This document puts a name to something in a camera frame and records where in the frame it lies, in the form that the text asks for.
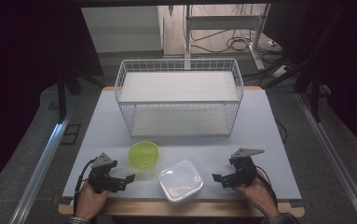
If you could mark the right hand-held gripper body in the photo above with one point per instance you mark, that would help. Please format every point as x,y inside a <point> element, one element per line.
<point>243,172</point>

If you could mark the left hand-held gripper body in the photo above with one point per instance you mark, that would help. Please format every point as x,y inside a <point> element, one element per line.
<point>100,179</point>

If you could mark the round container with green lid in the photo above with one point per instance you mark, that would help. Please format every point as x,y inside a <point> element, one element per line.
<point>144,154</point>

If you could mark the square clear container white lid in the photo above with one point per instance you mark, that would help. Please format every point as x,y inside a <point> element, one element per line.
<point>181,181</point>

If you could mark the person's left hand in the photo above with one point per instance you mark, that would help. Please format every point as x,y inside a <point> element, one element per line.
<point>89,202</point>

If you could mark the black metal stand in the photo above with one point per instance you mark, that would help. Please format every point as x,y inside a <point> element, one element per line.
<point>315,93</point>
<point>61,96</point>

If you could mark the white power strip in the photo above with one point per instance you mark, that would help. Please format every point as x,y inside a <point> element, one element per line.
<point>281,71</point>

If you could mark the aluminium rail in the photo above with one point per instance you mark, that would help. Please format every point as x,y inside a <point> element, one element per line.
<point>39,174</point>
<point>334,158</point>

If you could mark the white metal desk frame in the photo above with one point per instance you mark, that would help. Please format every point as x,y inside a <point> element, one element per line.
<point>222,22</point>

